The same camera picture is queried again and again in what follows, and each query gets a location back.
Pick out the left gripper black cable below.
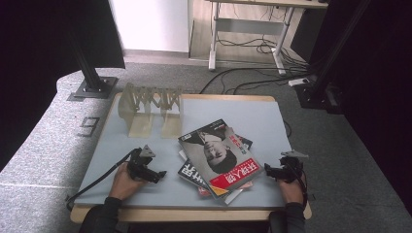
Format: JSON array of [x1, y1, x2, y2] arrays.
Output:
[[65, 148, 141, 212]]

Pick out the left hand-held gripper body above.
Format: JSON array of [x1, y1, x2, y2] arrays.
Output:
[[126, 144, 160, 183]]

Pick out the dark curtain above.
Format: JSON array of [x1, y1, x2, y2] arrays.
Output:
[[0, 0, 126, 173], [291, 0, 412, 216]]

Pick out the person's right hand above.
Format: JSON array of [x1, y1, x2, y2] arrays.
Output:
[[277, 175, 307, 206]]

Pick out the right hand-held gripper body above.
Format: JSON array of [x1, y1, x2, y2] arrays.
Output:
[[275, 150, 310, 184]]

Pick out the white magazine green title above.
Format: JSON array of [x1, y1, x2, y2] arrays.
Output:
[[178, 149, 245, 206]]

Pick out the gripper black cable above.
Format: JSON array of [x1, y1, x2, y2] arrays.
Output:
[[291, 157, 309, 209], [65, 148, 141, 212]]

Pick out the black floor cable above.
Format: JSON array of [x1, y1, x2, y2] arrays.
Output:
[[223, 76, 313, 96], [198, 66, 309, 95]]

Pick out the grey portrait magazine red title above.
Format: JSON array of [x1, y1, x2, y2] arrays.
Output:
[[177, 118, 264, 200]]

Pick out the person's left hand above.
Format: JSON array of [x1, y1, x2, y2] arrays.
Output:
[[108, 160, 148, 201]]

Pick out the tangled black cables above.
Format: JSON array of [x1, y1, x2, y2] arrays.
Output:
[[216, 30, 309, 66]]

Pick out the white desk frame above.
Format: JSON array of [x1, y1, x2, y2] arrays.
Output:
[[207, 0, 329, 77]]

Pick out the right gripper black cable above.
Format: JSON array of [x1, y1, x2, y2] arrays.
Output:
[[291, 157, 309, 209]]

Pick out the black metal stand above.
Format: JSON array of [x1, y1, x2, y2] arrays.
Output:
[[292, 0, 372, 115], [66, 30, 120, 102]]

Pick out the wooden table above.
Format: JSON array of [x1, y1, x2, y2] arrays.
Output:
[[70, 92, 313, 224]]

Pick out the person's right leg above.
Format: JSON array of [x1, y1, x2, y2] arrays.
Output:
[[268, 210, 288, 233]]

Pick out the clear acrylic magazine rack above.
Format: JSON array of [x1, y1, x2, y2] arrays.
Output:
[[117, 82, 185, 140]]

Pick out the black tape floor marking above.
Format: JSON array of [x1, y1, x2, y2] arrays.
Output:
[[77, 116, 101, 138]]

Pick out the white power strip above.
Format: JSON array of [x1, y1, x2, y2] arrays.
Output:
[[288, 77, 312, 88]]

